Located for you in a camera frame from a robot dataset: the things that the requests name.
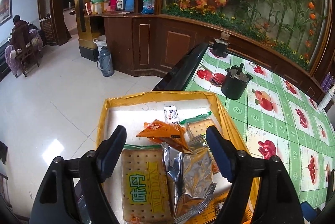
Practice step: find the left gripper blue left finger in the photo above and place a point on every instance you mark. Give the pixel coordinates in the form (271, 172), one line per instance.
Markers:
(109, 152)

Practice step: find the framed wall painting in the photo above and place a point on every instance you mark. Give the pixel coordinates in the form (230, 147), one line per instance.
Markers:
(6, 12)

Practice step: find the yellow green cracker pack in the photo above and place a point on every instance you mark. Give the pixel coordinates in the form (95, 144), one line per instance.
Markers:
(197, 125)

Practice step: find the black round tin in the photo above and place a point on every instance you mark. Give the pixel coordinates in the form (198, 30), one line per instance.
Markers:
(235, 82)

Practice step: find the white bucket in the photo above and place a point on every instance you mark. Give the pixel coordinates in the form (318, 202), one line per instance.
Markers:
(100, 42)

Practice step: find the yellow Weidan cracker pack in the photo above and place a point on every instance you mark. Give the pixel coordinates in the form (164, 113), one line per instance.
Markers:
(145, 194)

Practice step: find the silver foil snack bag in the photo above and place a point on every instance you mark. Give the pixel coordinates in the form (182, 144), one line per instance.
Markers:
(190, 181)

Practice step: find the large orange snack pack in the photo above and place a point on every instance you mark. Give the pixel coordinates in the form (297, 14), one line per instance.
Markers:
(210, 214)

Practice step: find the seated person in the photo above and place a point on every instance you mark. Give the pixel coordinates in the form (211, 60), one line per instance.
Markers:
(9, 51)

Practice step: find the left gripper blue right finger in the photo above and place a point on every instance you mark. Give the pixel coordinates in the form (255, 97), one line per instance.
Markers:
(223, 151)

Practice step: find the orange snack bag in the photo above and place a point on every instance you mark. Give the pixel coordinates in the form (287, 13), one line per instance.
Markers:
(159, 132)

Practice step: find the dark wooden cabinet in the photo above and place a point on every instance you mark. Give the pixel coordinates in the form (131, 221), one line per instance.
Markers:
(145, 44)

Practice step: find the yellow cardboard tray box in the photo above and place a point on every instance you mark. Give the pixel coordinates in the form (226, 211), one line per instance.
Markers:
(132, 112)

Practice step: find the small white candy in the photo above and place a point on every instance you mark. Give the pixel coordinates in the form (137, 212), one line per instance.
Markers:
(171, 114)

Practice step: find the blue green plastic bag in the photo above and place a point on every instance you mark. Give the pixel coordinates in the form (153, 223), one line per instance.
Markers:
(148, 6)

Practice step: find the wooden chair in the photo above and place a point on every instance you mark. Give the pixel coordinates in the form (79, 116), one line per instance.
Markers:
(27, 47)

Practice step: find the white spray bottle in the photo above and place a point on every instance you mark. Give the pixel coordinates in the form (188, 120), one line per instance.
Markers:
(328, 98)

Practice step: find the small black jar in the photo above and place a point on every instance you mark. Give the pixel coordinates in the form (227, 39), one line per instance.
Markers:
(220, 45)

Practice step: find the green fruit pattern tablecloth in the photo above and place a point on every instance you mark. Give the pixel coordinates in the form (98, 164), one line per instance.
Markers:
(275, 118)

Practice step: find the purple bottle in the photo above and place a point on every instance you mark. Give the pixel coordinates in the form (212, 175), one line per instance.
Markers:
(327, 82)

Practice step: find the grey floor thermos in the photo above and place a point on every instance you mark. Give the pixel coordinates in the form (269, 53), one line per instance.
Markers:
(104, 62)

